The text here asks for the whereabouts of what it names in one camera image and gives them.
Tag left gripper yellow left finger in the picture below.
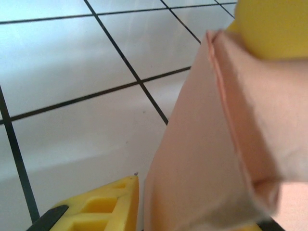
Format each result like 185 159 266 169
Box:
25 175 140 231

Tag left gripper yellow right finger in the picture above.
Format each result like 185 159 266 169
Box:
250 217 285 231

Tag pink paper box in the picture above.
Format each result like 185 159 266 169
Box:
143 30 308 231

